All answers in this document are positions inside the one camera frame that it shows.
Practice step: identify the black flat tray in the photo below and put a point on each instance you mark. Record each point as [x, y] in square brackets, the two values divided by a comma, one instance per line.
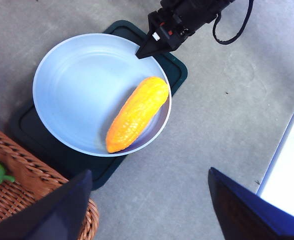
[39, 142]

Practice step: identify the orange corn cob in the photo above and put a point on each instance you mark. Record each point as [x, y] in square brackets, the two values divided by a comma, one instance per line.
[139, 112]

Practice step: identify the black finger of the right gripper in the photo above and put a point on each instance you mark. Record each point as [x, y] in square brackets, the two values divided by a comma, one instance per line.
[150, 48]

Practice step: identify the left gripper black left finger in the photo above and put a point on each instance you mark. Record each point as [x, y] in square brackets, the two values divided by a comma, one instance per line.
[37, 220]

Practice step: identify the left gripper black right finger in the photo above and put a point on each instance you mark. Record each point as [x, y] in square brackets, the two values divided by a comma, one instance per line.
[249, 217]

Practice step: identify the brown wicker basket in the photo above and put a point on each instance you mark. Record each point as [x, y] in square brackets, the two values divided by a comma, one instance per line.
[17, 200]

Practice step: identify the blue round plate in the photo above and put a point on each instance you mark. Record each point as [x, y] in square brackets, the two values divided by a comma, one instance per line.
[82, 87]

